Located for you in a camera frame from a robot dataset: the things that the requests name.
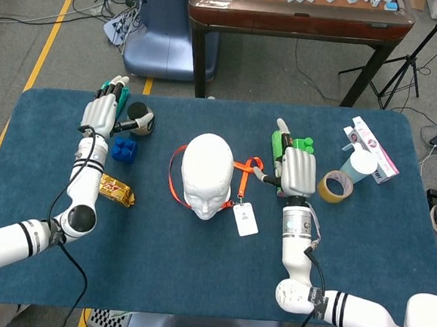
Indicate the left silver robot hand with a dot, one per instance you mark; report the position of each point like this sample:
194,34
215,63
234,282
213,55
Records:
99,114

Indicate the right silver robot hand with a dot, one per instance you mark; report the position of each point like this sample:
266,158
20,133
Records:
299,173

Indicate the white ID badge holder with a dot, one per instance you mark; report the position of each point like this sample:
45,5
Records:
245,218

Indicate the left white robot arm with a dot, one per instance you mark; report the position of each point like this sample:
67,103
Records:
84,183

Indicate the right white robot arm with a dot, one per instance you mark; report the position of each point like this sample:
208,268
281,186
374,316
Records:
297,245

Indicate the white foam mannequin head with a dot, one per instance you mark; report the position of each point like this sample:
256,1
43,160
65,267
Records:
206,170

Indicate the green toy building brick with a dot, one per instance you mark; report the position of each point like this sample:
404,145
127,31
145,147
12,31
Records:
303,144

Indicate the yellow packing tape roll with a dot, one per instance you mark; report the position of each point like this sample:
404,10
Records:
324,191

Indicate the green chips can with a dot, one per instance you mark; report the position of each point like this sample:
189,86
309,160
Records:
278,149

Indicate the glass jar with black lid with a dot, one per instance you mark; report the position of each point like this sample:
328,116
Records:
137,109

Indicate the blue toy building brick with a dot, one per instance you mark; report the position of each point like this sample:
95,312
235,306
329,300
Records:
125,150

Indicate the light blue paper cup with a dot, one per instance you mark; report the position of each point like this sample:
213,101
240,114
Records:
360,165

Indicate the white pink carton box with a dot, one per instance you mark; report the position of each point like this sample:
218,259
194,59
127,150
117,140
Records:
375,145

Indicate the gold yellow biscuit pack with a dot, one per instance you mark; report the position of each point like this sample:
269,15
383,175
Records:
119,193

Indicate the white power strip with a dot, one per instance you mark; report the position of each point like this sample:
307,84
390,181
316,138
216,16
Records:
115,30

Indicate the brown mahjong table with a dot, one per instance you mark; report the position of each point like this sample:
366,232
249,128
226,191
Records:
290,21

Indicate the dark blue table cloth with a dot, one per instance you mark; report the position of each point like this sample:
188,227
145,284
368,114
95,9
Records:
176,266

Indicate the black tripod stand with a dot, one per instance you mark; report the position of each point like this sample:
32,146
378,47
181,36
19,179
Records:
410,59

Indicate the blue white mahjong tile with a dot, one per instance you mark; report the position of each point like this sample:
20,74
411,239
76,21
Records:
390,5

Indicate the black white checkerboard panel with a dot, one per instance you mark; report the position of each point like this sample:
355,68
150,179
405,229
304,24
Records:
107,323

